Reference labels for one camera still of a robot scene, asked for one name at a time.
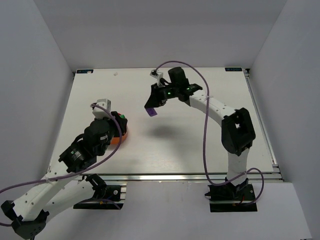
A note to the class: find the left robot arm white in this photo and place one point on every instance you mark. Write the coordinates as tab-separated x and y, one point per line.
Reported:
48	197

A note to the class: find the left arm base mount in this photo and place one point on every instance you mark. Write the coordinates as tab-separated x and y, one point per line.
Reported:
106	196

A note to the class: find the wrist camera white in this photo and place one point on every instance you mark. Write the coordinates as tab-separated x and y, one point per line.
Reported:
101	109
158	76

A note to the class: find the right blue table label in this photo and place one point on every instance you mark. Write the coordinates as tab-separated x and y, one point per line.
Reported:
233	69

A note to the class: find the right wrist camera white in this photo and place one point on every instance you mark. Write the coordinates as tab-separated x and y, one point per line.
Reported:
158	76

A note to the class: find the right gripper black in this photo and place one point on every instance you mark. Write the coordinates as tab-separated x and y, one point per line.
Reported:
158	93

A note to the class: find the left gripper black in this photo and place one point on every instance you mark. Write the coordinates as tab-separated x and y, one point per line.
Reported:
119	122

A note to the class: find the orange round divided container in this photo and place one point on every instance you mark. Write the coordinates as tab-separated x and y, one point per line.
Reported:
116	140

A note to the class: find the left blue table label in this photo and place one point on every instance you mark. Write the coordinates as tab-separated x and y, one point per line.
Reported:
84	71

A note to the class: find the table front metal rail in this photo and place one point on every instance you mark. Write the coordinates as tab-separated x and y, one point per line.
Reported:
253	176

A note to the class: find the purple lego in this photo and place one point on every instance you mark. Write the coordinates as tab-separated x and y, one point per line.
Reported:
151	112

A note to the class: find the blue table label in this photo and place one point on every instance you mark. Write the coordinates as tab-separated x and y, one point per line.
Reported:
84	71
233	69

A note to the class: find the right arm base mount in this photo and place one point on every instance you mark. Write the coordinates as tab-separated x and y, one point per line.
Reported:
228	198

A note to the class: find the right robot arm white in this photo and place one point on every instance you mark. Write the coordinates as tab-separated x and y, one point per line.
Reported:
237	130

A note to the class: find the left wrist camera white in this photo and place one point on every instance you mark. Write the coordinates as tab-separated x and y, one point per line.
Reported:
101	109

